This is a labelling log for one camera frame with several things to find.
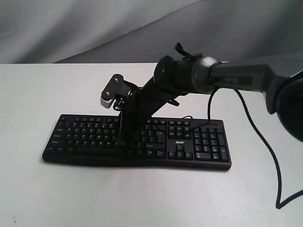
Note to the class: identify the black acer keyboard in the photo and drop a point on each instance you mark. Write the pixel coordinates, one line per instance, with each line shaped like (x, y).
(91, 140)

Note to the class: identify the grey wrinkled backdrop cloth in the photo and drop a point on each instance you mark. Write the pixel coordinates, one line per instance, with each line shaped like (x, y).
(118, 31)

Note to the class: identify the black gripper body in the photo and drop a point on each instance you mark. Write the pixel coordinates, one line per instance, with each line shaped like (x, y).
(146, 100)

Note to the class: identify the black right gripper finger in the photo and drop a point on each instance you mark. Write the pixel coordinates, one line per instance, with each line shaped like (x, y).
(135, 146)

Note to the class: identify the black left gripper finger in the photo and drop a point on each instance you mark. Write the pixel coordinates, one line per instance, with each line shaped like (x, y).
(123, 137)

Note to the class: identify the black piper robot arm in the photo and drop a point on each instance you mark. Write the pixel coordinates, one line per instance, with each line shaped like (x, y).
(278, 78)

